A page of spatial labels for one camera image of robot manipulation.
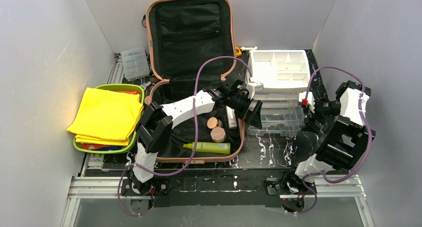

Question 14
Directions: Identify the clear plastic drawer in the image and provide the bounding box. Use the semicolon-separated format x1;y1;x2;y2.
246;106;304;136

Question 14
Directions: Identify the white divided organizer box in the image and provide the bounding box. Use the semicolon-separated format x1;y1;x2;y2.
248;50;311;109

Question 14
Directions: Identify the pink hard shell suitcase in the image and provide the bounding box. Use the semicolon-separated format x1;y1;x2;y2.
146;0;245;164

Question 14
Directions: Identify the lime green plastic basin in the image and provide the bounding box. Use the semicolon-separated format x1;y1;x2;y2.
72;84;146;155

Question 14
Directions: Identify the yellow cloth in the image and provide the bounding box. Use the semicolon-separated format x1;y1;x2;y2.
66;87;145;147

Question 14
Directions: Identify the red white tie-dye cloth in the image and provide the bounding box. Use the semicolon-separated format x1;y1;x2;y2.
80;90;141;151

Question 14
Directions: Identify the blue towel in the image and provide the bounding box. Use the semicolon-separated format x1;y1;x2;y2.
96;146;122;151

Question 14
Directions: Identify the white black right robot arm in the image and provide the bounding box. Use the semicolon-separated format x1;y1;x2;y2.
283;81;376;194

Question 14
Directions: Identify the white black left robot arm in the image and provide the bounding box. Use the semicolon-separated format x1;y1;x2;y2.
127;78;263;191

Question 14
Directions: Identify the round gold black jar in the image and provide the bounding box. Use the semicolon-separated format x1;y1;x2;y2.
207;117;222;129

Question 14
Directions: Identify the pink octagonal compact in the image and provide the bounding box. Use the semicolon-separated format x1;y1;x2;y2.
211;127;226;143

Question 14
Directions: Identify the yellow green spray bottle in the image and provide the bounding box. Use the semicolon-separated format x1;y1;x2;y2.
196;142;231;154

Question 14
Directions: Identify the clear screw assortment box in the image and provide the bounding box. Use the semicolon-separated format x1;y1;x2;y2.
121;47;150;81

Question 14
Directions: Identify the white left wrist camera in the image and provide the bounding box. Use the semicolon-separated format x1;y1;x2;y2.
246;82;264;99

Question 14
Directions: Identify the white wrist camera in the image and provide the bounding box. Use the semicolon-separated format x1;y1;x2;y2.
246;82;264;99
298;92;315;113

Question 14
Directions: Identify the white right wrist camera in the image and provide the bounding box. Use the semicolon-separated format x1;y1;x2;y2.
298;92;315;113

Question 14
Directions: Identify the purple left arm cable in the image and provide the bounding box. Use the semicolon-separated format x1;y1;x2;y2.
117;56;254;218

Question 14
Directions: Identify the aluminium base frame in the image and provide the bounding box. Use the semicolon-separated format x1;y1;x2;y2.
61;54;377;227

